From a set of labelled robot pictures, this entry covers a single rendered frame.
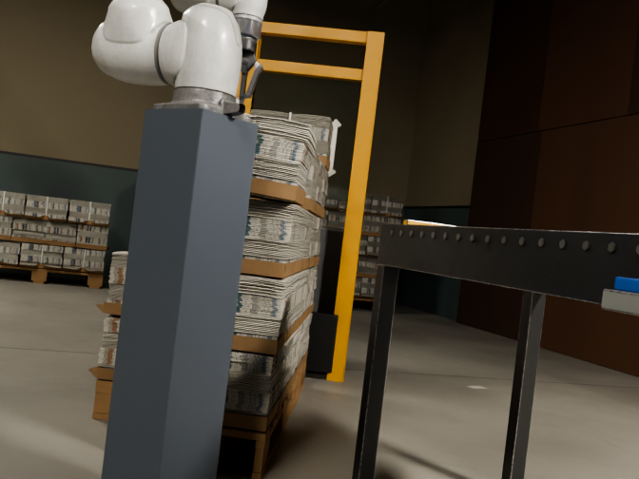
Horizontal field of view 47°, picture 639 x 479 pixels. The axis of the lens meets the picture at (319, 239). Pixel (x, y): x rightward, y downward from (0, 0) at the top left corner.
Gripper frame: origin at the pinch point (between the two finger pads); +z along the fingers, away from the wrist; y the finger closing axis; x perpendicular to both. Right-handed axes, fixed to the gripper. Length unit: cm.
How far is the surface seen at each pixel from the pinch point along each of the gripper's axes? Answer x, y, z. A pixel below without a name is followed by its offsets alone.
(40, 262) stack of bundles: -470, 264, 87
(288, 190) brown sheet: -6.0, -17.0, 20.5
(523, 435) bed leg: -24, -96, 86
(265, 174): -6.0, -9.8, 16.6
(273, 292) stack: -10, -16, 51
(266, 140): -6.2, -8.8, 6.6
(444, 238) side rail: 29, -60, 30
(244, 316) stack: -10, -8, 59
